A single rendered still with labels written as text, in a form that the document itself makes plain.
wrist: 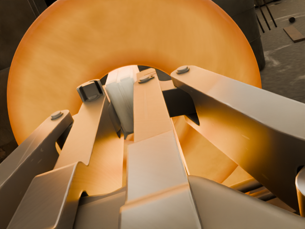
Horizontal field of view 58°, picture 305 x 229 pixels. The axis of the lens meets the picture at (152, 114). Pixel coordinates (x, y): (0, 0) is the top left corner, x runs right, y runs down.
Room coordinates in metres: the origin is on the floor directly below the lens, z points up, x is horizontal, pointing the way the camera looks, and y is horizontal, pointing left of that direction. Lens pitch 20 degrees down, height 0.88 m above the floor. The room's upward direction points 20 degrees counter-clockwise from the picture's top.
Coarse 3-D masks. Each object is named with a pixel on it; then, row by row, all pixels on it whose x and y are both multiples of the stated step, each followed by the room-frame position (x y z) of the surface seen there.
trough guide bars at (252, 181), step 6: (246, 180) 0.24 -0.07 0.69; (252, 180) 0.24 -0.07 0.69; (234, 186) 0.24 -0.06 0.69; (240, 186) 0.24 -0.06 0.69; (246, 186) 0.23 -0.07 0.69; (252, 186) 0.23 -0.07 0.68; (258, 186) 0.23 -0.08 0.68; (246, 192) 0.23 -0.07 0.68; (258, 192) 0.24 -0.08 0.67; (264, 192) 0.24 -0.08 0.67; (270, 192) 0.23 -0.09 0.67; (258, 198) 0.23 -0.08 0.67; (264, 198) 0.23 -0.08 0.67; (270, 198) 0.23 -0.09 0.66
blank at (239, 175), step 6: (174, 120) 0.26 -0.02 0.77; (126, 138) 0.29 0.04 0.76; (132, 138) 0.27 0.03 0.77; (240, 168) 0.25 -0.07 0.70; (234, 174) 0.25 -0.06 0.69; (240, 174) 0.25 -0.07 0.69; (246, 174) 0.25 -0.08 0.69; (228, 180) 0.25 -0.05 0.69; (234, 180) 0.25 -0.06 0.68; (240, 180) 0.25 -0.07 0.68; (228, 186) 0.25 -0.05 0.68
